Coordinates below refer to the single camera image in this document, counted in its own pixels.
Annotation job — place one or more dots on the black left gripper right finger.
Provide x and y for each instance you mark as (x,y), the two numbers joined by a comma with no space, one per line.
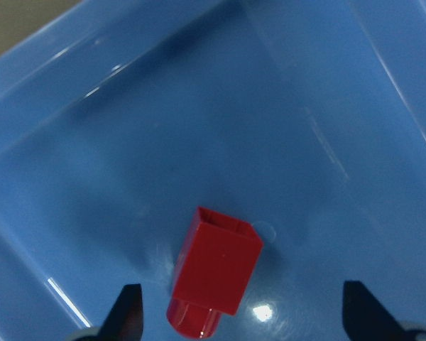
(365,318)

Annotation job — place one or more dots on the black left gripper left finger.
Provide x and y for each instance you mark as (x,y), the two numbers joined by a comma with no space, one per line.
(125,319)

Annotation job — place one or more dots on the red toy block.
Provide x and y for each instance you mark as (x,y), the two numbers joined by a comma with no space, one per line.
(212,272)

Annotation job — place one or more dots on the blue plastic tray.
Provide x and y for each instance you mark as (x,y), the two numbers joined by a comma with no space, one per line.
(306,119)

